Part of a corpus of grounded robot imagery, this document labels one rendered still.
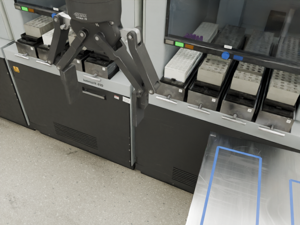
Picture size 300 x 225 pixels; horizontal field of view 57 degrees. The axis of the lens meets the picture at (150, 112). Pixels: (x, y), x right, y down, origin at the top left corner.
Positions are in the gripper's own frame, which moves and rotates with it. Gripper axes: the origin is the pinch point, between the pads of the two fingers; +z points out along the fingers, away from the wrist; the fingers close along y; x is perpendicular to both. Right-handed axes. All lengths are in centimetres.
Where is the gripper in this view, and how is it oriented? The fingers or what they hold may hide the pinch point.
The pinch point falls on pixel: (104, 105)
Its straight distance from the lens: 50.1
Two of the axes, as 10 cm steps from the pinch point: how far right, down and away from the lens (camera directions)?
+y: 9.1, 2.9, -3.0
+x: 4.2, -5.8, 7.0
